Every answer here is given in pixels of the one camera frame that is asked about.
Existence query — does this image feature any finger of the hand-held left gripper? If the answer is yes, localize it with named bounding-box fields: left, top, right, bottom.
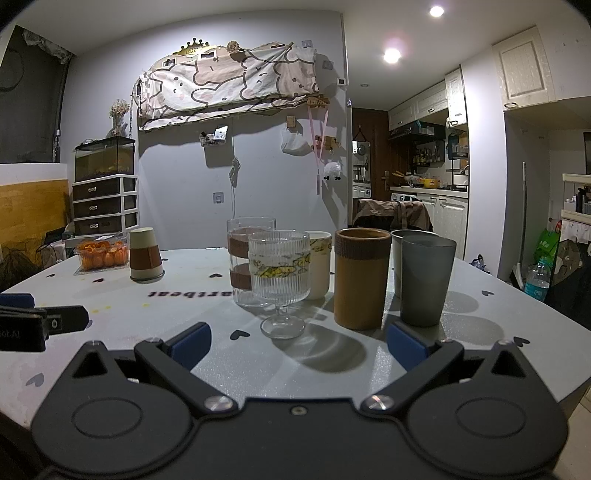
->
left=44, top=305, right=89, bottom=337
left=0, top=292, right=36, bottom=310

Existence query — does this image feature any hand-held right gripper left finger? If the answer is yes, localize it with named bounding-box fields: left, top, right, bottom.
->
left=73, top=322, right=239, bottom=419

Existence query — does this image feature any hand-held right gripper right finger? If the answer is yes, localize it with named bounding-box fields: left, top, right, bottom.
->
left=359, top=321, right=527, bottom=414

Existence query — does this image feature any paper cup with brown sleeve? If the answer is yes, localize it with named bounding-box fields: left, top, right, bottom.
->
left=129, top=227, right=166, bottom=282

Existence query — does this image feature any dark grey plastic cup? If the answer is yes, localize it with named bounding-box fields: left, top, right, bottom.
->
left=400, top=235, right=457, bottom=328

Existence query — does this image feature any light grey plastic cup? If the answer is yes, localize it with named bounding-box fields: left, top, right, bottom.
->
left=390, top=229, right=440, bottom=299

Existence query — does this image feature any dark dried plant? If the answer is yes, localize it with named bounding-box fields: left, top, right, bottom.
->
left=0, top=244, right=44, bottom=293

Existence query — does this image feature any clear box of oranges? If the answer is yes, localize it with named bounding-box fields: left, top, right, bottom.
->
left=74, top=237, right=131, bottom=276

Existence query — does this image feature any brown ceramic tumbler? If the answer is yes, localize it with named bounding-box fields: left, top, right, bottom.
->
left=333, top=228, right=393, bottom=331

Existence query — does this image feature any clear glass with brown bands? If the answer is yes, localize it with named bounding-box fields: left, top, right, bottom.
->
left=226, top=216, right=277, bottom=308

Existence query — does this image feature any wooden board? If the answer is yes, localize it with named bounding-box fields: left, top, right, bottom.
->
left=0, top=177, right=71, bottom=243

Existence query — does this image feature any cream white mug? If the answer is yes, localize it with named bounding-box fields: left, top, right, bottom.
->
left=304, top=231, right=333, bottom=301

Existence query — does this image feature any ribbed stemmed glass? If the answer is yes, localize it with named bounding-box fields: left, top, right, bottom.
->
left=247, top=230, right=310, bottom=340

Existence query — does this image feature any white drawer unit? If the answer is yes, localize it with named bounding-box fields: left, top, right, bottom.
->
left=71, top=175, right=140, bottom=239

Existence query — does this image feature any chair with brown cloth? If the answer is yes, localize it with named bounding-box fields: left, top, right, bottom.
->
left=356, top=198, right=435, bottom=232

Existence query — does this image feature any plastic water bottle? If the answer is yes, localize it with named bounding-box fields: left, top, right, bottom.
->
left=523, top=257, right=553, bottom=304

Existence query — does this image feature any glass fish tank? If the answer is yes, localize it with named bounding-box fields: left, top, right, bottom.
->
left=74, top=136, right=137, bottom=182

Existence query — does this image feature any white mop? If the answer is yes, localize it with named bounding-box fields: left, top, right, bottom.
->
left=510, top=161, right=530, bottom=288

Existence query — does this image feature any green bag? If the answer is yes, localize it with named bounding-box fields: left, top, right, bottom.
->
left=534, top=228, right=562, bottom=265

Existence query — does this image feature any dark wooden door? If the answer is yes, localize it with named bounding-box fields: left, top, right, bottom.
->
left=353, top=108, right=392, bottom=202

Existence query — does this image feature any vase of dried flowers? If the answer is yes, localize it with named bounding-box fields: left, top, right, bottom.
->
left=109, top=98, right=130, bottom=137

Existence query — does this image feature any black range hood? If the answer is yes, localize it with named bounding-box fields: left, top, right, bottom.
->
left=389, top=120, right=447, bottom=140

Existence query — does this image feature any white hanging pouch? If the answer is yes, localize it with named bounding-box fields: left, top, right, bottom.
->
left=280, top=126, right=311, bottom=156

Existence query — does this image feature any printed blanket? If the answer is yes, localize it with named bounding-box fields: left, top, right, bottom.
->
left=135, top=41, right=320, bottom=133

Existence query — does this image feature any gold crown decoration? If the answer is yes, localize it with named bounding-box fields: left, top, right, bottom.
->
left=177, top=40, right=221, bottom=57

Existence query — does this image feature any pink lanyard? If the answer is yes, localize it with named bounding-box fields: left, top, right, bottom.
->
left=308, top=105, right=331, bottom=195

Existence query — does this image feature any cream wall cabinet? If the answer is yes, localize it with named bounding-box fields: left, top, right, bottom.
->
left=491, top=25, right=557, bottom=110

